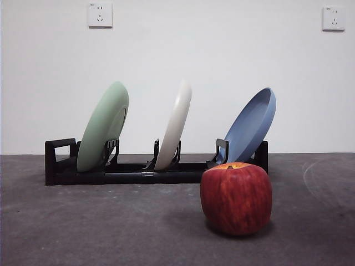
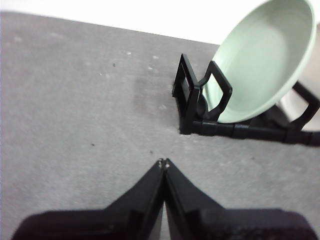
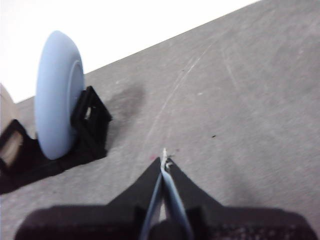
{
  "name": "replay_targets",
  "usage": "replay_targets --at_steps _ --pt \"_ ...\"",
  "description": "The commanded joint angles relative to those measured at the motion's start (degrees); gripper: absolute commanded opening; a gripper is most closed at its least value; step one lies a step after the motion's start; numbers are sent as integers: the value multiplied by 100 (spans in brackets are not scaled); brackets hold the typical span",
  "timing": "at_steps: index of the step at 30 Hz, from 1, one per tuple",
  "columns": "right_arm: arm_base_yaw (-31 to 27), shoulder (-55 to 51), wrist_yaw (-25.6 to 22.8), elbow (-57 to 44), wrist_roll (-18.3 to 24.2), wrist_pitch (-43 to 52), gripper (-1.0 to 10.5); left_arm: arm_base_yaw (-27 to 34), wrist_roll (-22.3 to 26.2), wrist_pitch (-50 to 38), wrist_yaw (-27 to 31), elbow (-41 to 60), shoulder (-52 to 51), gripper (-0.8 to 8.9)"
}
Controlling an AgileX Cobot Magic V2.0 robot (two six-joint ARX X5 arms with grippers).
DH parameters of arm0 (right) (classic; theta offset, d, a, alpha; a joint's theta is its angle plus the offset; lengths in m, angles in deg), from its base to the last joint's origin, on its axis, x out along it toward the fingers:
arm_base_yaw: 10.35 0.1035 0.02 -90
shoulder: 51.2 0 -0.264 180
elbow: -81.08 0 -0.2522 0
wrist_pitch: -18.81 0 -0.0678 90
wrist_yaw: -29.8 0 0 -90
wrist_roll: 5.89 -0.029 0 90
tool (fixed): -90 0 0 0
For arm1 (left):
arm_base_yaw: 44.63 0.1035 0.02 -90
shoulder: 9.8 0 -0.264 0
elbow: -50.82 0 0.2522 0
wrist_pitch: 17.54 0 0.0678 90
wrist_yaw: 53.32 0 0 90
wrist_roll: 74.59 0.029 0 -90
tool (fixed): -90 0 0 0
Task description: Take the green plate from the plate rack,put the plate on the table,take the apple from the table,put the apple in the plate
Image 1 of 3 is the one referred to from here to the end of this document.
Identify white wall socket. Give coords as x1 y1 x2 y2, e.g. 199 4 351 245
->
321 7 347 32
88 2 113 28

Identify red apple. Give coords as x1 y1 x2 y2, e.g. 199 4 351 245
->
200 162 273 236

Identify blue plate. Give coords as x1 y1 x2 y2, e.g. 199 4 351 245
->
223 87 277 165

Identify black plate rack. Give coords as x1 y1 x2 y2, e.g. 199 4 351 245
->
44 137 269 186

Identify green plate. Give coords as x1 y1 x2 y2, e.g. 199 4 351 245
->
77 81 130 172

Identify white plate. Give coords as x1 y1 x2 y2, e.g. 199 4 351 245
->
154 79 192 171

